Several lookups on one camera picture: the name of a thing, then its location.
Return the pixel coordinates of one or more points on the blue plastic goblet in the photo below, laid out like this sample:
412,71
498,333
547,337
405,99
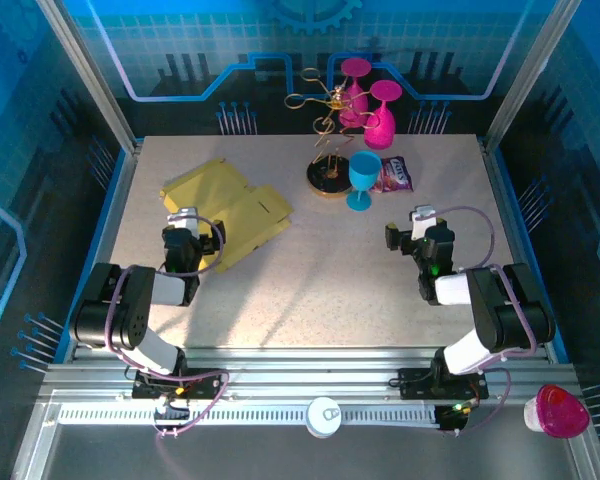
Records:
365,170

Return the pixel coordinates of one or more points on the small electronics board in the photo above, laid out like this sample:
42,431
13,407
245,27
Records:
452,419
172,414

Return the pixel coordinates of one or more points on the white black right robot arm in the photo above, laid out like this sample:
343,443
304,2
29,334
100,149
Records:
500,310

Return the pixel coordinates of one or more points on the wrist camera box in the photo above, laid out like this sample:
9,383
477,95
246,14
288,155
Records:
182,219
422,222

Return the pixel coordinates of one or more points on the yellow paper box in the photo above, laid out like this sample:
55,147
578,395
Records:
250,215

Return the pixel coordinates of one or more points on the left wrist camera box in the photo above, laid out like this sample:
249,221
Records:
182,219

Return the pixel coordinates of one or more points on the aluminium corner post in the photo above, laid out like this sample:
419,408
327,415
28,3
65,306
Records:
530,75
92,75

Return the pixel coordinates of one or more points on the white pull-tab can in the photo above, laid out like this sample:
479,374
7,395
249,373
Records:
322,417

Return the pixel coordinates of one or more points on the aluminium table side rail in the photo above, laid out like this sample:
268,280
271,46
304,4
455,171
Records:
118,200
506,200

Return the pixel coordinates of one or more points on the grey metal base tray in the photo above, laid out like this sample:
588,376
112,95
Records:
330,455

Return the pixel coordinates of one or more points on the aluminium mounting rail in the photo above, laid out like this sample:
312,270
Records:
305,375

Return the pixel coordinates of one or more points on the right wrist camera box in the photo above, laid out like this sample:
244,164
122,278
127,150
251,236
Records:
422,222

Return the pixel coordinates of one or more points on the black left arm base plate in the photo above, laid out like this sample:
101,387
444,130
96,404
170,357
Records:
205,386

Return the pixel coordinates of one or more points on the pink glitter goblet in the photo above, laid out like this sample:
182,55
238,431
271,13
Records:
379,132
355,67

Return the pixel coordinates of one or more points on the purple candy bag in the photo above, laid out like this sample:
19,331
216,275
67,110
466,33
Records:
397,175

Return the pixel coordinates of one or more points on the white cup with pink lid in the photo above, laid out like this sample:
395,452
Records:
560,412

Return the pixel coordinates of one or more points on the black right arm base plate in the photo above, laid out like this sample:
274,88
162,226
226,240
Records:
415,385

